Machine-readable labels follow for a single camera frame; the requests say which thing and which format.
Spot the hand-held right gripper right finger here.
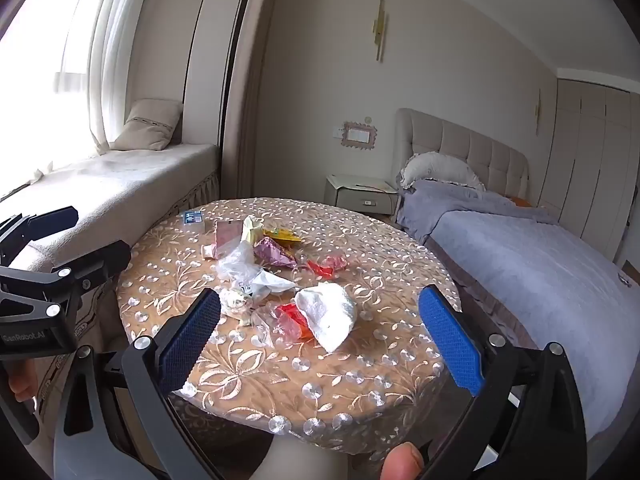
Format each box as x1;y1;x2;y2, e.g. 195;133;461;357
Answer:
419;285;588;480

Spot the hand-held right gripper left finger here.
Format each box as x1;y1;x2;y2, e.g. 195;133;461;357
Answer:
52;287;226;480

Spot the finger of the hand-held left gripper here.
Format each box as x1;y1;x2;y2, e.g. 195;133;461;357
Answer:
0;241;132;318
0;206;80;261

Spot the clear bottle with orange label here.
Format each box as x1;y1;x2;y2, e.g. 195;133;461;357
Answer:
250;302;313;346

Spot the yellow snack packet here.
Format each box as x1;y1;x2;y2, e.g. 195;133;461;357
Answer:
262;227;303;245

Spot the person's left hand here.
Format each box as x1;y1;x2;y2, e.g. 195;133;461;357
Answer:
6;360;40;402

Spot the person's right hand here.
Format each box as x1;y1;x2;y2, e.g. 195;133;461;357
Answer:
380;442;426;480

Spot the beige window seat mat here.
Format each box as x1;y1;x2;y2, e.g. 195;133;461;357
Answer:
0;142;221;281

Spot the clear plastic bag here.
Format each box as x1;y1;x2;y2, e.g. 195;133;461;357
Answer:
215;240;261;281

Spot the white plastic wrapper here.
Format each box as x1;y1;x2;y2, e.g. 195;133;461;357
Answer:
240;270;301;301

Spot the bed with lavender blanket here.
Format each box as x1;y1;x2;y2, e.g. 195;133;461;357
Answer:
397;179;640;456

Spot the pink packet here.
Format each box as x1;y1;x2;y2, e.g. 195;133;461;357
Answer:
215;219;246;256

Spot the purple wrapper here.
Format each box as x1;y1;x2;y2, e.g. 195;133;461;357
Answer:
254;237;298;270

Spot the white crumpled tissue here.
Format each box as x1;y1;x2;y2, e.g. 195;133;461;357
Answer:
294;282;358;353

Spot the pale yellow wrapper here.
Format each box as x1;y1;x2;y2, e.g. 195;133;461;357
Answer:
241;215;266;243

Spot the beige cushion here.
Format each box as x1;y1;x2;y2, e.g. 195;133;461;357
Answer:
109;99;183;152

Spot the red wrapper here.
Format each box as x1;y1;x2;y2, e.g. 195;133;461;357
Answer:
306;255;348;278

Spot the white sheer curtain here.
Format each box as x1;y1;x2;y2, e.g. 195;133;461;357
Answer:
50;0;156;156

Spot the white ruffled pillow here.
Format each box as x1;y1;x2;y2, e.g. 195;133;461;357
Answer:
400;152;486;192

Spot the beige nightstand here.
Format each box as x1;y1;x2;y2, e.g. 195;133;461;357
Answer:
324;174;401;218

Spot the beige tufted headboard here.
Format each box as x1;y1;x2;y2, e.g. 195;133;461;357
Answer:
394;108;530;206

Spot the beige wardrobe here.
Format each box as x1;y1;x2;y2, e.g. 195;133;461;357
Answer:
537;67;640;268

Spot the pink framed wall socket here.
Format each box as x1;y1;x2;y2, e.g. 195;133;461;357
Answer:
341;121;378;150

